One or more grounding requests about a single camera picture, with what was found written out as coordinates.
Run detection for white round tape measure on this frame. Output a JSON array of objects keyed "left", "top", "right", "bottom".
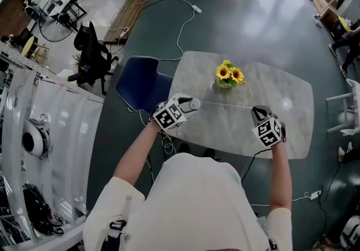
[{"left": 188, "top": 98, "right": 255, "bottom": 110}]

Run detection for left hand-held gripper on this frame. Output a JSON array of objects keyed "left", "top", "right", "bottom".
[{"left": 152, "top": 93, "right": 199, "bottom": 132}]

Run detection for black cable bundle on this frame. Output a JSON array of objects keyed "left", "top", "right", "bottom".
[{"left": 22, "top": 183, "right": 65, "bottom": 236}]

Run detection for potted yellow sunflowers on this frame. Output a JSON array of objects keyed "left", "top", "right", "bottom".
[{"left": 215, "top": 60, "right": 248, "bottom": 89}]

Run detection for black office chair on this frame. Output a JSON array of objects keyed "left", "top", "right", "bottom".
[{"left": 67, "top": 21, "right": 119, "bottom": 96}]

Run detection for long white power cable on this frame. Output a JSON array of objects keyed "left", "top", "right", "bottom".
[{"left": 133, "top": 0, "right": 196, "bottom": 61}]

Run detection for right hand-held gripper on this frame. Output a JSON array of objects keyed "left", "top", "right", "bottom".
[{"left": 251, "top": 105, "right": 283, "bottom": 148}]

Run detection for coiled white cable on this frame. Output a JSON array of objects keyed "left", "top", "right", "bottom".
[{"left": 139, "top": 109, "right": 177, "bottom": 155}]

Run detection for white metal shelf rack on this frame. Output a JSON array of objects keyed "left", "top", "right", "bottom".
[{"left": 0, "top": 41, "right": 105, "bottom": 251}]

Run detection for white side chair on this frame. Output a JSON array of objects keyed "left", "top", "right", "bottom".
[{"left": 326, "top": 78, "right": 360, "bottom": 137}]

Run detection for person's white shirt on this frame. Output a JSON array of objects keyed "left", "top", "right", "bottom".
[{"left": 83, "top": 153, "right": 293, "bottom": 251}]

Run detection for wooden platform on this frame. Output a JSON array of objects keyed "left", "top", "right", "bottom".
[{"left": 102, "top": 0, "right": 161, "bottom": 45}]

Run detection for person's right forearm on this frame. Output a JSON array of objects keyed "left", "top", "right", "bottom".
[{"left": 269, "top": 142, "right": 293, "bottom": 213}]

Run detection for cardboard box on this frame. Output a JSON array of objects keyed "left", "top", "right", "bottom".
[{"left": 312, "top": 0, "right": 341, "bottom": 30}]

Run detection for blue upholstered chair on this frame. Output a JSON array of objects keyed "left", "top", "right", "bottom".
[{"left": 115, "top": 55, "right": 174, "bottom": 114}]

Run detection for white round robot head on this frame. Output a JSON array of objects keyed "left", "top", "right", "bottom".
[
  {"left": 21, "top": 113, "right": 53, "bottom": 160},
  {"left": 340, "top": 214, "right": 360, "bottom": 249}
]

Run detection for black floor cable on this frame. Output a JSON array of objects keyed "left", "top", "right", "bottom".
[{"left": 317, "top": 164, "right": 341, "bottom": 234}]

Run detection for person's left forearm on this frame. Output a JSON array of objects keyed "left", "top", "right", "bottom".
[{"left": 112, "top": 123, "right": 164, "bottom": 186}]

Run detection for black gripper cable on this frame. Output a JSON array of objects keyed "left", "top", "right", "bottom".
[{"left": 240, "top": 147, "right": 272, "bottom": 183}]

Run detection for white shoulder strap black buckle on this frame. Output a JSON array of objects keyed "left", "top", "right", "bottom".
[{"left": 108, "top": 195, "right": 133, "bottom": 251}]

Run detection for white adapter cable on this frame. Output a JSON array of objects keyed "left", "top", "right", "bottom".
[{"left": 250, "top": 192, "right": 312, "bottom": 208}]

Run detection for black wire cage fan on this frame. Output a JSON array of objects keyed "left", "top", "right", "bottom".
[{"left": 38, "top": 0, "right": 79, "bottom": 43}]

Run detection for black bin yellow lid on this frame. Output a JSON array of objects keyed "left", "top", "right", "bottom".
[{"left": 330, "top": 16, "right": 352, "bottom": 41}]

